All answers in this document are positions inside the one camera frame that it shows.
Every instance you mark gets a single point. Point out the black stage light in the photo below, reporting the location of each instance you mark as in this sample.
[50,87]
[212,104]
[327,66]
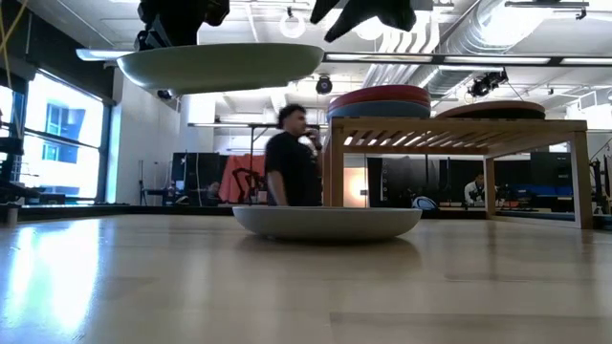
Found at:
[487,83]

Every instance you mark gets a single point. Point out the green plate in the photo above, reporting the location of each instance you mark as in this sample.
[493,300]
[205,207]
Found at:
[220,67]

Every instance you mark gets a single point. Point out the orange lit panel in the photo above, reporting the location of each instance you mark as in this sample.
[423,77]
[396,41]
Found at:
[356,188]

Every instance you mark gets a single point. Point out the peach plate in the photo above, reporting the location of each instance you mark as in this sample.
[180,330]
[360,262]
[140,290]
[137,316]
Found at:
[492,105]

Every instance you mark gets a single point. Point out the wooden slatted shelf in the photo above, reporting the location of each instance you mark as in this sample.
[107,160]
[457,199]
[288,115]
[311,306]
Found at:
[454,126]

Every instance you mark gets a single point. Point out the red hanging cloth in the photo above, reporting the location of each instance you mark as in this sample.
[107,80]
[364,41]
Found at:
[239,165]

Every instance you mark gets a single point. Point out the pink plate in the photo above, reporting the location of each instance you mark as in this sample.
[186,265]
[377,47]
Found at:
[380,91]

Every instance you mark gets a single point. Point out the blue plate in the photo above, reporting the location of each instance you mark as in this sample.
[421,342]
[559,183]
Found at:
[382,113]

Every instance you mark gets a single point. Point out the person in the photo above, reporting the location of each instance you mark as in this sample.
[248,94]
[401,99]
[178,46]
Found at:
[291,167]
[213,189]
[473,191]

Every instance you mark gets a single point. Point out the black ceiling spotlight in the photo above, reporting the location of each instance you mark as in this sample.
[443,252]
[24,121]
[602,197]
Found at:
[165,94]

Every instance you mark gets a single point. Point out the black aluminium table frame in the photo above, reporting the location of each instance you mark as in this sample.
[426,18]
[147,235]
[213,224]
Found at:
[119,211]

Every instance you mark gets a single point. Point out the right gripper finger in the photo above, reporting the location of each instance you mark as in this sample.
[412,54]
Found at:
[351,20]
[330,8]

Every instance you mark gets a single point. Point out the black background machine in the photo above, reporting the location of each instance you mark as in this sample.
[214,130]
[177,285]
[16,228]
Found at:
[9,145]

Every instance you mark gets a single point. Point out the black plate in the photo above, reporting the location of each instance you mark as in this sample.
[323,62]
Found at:
[507,115]

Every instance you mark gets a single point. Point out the round white pendant lamp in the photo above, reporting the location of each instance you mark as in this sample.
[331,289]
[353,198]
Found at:
[292,36]

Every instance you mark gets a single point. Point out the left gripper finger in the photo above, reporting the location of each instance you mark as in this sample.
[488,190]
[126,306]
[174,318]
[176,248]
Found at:
[150,40]

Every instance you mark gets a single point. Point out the silver ventilation duct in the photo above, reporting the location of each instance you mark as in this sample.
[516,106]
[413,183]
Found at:
[478,28]

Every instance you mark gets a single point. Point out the large window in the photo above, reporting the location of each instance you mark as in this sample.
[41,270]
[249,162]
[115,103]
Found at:
[62,143]

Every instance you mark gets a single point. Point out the black ceiling dome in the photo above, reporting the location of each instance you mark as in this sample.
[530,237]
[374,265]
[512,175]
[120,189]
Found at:
[323,86]

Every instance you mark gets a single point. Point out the grey plate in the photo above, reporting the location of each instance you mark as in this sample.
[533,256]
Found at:
[325,222]

